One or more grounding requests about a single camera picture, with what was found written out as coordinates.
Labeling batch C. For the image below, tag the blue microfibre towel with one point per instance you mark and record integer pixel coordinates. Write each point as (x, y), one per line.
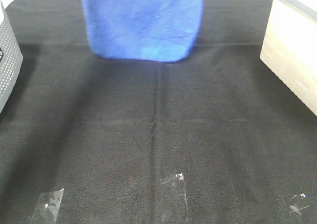
(155, 30)

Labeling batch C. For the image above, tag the black table cloth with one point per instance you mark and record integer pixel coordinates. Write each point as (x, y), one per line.
(108, 131)

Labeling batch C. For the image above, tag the middle clear tape strip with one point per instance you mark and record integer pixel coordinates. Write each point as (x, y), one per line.
(174, 208)

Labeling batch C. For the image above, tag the clear tape strip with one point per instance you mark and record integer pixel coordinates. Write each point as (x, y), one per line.
(47, 207)
(174, 208)
(297, 204)

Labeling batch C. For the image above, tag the white slotted storage box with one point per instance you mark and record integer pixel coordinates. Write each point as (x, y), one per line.
(289, 47)

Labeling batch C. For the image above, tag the left clear tape strip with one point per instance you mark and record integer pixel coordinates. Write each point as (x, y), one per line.
(47, 207)

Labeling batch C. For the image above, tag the grey perforated basket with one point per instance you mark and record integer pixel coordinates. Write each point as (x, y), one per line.
(11, 58)

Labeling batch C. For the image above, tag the right clear tape strip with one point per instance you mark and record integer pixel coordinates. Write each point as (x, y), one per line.
(297, 204)

